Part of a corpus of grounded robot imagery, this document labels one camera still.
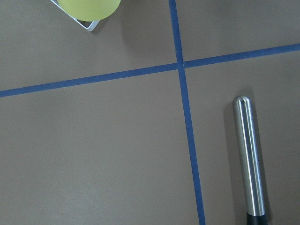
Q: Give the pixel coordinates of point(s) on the yellow plastic cup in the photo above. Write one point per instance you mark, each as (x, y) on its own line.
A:
(89, 10)

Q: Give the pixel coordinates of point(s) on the steel muddler with black tip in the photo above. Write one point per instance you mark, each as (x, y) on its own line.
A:
(249, 161)

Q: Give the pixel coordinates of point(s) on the white wire cup rack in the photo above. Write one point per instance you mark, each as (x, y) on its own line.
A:
(88, 26)

